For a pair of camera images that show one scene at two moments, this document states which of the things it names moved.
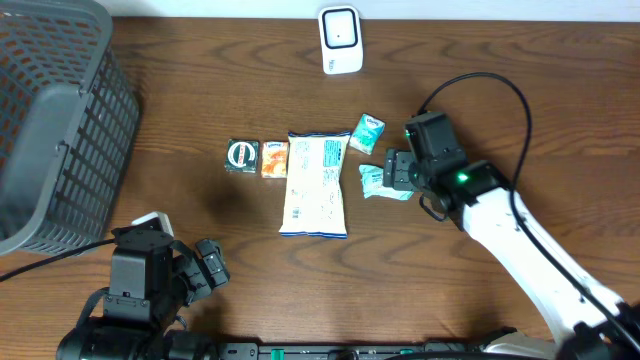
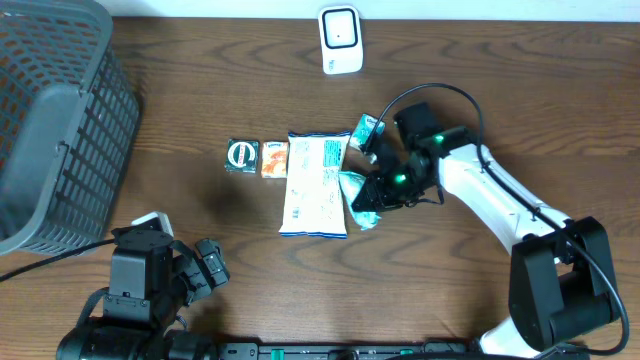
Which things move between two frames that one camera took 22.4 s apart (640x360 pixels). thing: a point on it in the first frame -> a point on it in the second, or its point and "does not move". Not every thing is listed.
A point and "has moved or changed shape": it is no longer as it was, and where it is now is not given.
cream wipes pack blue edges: x=313 y=202 does not move
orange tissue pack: x=274 y=159 does not move
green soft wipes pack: x=372 y=177 has moved or changed shape
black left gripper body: x=211 y=265 does not move
